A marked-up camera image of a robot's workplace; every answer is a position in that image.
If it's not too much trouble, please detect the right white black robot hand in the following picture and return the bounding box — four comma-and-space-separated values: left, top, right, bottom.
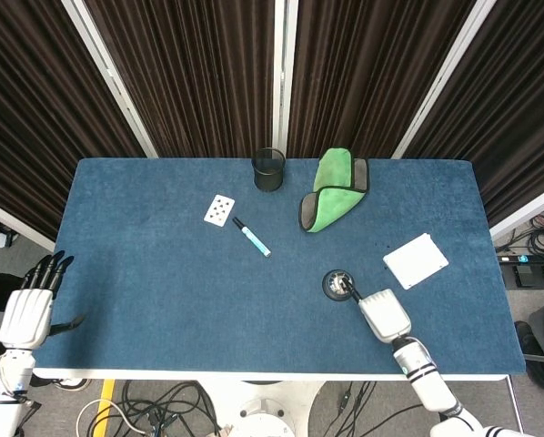
338, 278, 413, 343

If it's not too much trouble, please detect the brown curtain partition panel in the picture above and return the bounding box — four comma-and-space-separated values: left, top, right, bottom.
392, 0, 544, 239
285, 0, 485, 160
62, 0, 287, 159
0, 0, 158, 252

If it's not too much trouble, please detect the white square card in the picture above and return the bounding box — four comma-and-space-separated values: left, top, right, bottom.
382, 232, 450, 291

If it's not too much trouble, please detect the black floor cable tangle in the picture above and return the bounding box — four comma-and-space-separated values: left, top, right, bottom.
119, 381, 223, 437

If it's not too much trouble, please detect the white floor cable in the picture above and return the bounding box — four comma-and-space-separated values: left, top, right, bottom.
78, 399, 158, 434

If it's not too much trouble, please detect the teal white marker pen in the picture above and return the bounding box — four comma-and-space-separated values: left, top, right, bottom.
231, 217, 273, 259

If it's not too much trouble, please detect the black mesh pen holder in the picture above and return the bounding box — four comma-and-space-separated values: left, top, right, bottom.
251, 147, 287, 192

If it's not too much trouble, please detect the white table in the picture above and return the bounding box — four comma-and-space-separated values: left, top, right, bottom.
32, 367, 512, 382

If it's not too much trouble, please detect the black shoe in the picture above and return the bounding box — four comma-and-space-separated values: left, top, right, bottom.
513, 320, 544, 391

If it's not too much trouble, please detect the blue fabric table cover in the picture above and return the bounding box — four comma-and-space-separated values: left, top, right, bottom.
34, 158, 527, 375

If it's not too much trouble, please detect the green grey microfiber cloth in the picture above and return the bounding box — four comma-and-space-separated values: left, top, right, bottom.
297, 147, 371, 234

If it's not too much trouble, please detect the white pedestal base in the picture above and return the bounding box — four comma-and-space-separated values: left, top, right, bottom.
194, 380, 327, 437

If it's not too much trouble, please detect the playing card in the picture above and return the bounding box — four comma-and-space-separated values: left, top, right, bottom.
203, 194, 236, 228

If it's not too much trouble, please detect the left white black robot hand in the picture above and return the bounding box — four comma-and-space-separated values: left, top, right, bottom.
0, 249, 87, 351

